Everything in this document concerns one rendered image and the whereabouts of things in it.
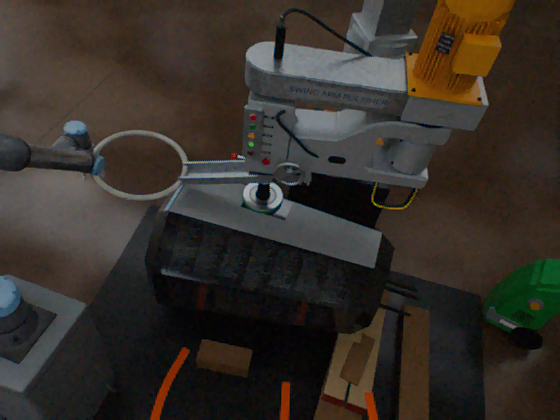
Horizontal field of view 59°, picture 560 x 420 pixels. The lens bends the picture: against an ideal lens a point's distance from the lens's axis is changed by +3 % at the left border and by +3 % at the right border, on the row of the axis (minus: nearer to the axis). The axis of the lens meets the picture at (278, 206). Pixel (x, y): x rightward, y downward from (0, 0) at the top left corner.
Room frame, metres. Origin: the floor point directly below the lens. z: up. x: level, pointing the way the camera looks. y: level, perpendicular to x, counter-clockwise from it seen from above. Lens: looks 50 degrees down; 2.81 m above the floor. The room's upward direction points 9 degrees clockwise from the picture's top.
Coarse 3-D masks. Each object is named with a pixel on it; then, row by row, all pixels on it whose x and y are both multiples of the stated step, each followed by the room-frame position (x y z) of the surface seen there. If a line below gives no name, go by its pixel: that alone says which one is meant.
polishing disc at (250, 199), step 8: (256, 184) 1.80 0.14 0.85; (272, 184) 1.82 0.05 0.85; (248, 192) 1.73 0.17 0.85; (272, 192) 1.76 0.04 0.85; (280, 192) 1.77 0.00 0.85; (248, 200) 1.68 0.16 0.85; (256, 200) 1.68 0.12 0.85; (272, 200) 1.70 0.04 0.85; (280, 200) 1.71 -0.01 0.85; (256, 208) 1.63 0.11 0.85; (264, 208) 1.64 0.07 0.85; (272, 208) 1.65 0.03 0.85
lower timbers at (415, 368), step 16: (400, 320) 1.57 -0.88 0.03; (416, 320) 1.55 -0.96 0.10; (400, 336) 1.45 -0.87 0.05; (416, 336) 1.44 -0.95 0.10; (400, 352) 1.34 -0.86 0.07; (416, 352) 1.34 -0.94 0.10; (400, 368) 1.23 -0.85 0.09; (416, 368) 1.24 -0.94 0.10; (400, 384) 1.13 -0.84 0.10; (416, 384) 1.15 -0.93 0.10; (320, 400) 0.97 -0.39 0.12; (400, 400) 1.04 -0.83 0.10; (416, 400) 1.06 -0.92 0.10; (320, 416) 0.88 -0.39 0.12; (336, 416) 0.90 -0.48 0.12; (352, 416) 0.91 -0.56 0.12; (400, 416) 0.96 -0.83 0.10; (416, 416) 0.97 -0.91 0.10
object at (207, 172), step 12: (192, 168) 1.78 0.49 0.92; (204, 168) 1.78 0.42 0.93; (216, 168) 1.78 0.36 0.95; (228, 168) 1.78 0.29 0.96; (240, 168) 1.78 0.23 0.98; (180, 180) 1.67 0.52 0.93; (192, 180) 1.67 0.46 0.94; (204, 180) 1.67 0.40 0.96; (216, 180) 1.67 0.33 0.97; (228, 180) 1.67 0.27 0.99; (240, 180) 1.67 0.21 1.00; (252, 180) 1.67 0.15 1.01; (264, 180) 1.67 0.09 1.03; (276, 180) 1.66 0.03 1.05
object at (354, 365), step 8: (344, 336) 1.30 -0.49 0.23; (352, 336) 1.31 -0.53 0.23; (360, 336) 1.32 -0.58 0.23; (368, 336) 1.32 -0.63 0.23; (352, 344) 1.26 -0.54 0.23; (360, 344) 1.27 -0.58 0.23; (368, 344) 1.28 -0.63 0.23; (352, 352) 1.21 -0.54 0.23; (360, 352) 1.22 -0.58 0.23; (368, 352) 1.23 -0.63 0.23; (352, 360) 1.17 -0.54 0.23; (360, 360) 1.17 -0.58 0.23; (344, 368) 1.11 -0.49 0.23; (352, 368) 1.12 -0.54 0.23; (360, 368) 1.13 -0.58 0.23; (344, 376) 1.07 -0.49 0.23; (352, 376) 1.08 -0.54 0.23; (360, 376) 1.09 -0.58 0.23
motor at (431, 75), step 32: (448, 0) 1.68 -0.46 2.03; (480, 0) 1.62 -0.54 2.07; (512, 0) 1.65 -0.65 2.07; (448, 32) 1.66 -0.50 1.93; (480, 32) 1.62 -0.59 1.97; (416, 64) 1.73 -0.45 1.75; (448, 64) 1.63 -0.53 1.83; (480, 64) 1.56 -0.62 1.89; (416, 96) 1.59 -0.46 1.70; (448, 96) 1.60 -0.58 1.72; (480, 96) 1.63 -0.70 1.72
